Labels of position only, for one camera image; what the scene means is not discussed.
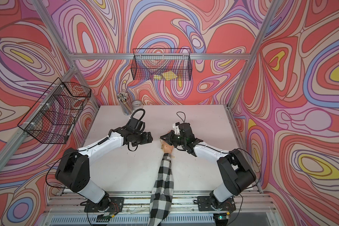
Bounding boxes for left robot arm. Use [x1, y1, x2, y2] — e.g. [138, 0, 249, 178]
[55, 118, 153, 212]

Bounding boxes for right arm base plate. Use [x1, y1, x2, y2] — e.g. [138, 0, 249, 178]
[193, 196, 236, 213]

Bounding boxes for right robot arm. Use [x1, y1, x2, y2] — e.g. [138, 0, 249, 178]
[160, 122, 257, 211]

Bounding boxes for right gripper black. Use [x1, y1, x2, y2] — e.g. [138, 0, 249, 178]
[160, 130, 187, 148]

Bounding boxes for mannequin hand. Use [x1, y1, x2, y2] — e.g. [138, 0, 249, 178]
[161, 140, 174, 155]

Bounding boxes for aluminium frame rail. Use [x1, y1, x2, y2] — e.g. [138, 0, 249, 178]
[69, 53, 251, 60]

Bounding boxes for cup of pencils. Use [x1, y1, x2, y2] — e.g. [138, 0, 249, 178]
[117, 92, 132, 115]

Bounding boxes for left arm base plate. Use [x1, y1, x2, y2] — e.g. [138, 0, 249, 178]
[84, 197, 124, 213]

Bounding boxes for black wire basket back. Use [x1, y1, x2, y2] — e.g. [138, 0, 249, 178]
[130, 48, 193, 81]

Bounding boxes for black wire basket left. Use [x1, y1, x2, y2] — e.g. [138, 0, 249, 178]
[18, 78, 92, 144]

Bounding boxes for yellow sticky notes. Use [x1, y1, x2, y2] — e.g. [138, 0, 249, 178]
[153, 71, 177, 81]

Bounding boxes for black wire basket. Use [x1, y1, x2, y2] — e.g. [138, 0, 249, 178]
[18, 78, 92, 144]
[130, 48, 193, 81]

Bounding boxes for plaid sleeve mannequin forearm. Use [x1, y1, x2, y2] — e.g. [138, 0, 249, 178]
[148, 153, 174, 226]

